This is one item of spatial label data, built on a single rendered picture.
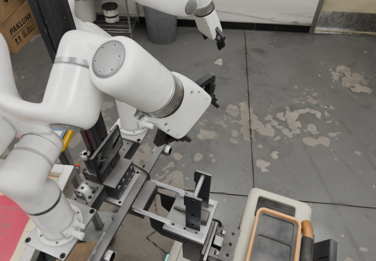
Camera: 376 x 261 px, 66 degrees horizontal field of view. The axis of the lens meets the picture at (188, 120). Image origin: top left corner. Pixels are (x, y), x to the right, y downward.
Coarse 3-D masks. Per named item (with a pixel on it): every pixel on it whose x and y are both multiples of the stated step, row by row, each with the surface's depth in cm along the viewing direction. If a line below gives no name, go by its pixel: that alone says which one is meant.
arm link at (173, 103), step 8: (176, 80) 43; (176, 88) 43; (176, 96) 43; (168, 104) 42; (176, 104) 44; (136, 112) 45; (144, 112) 44; (152, 112) 43; (160, 112) 43; (168, 112) 44
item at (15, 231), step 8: (0, 200) 110; (8, 200) 110; (24, 216) 105; (16, 224) 103; (24, 224) 103; (8, 232) 101; (16, 232) 101; (8, 240) 99; (16, 240) 99; (0, 248) 97; (8, 248) 97; (0, 256) 96; (8, 256) 96
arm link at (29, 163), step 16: (16, 144) 67; (32, 144) 65; (48, 144) 67; (16, 160) 62; (32, 160) 63; (48, 160) 66; (0, 176) 60; (16, 176) 60; (32, 176) 62; (16, 192) 60; (32, 192) 62; (48, 192) 67; (32, 208) 67; (48, 208) 70
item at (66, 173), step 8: (0, 160) 118; (56, 168) 116; (64, 168) 116; (72, 168) 116; (56, 176) 117; (64, 176) 113; (72, 176) 116; (64, 184) 111; (64, 192) 110; (24, 248) 94; (32, 248) 94; (24, 256) 92; (32, 256) 93
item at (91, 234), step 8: (64, 136) 133; (64, 144) 130; (64, 152) 139; (64, 160) 142; (72, 160) 148; (80, 176) 159; (96, 216) 187; (104, 216) 205; (96, 224) 193; (104, 224) 201; (88, 232) 197; (96, 232) 197; (80, 240) 193; (88, 240) 193; (96, 240) 193
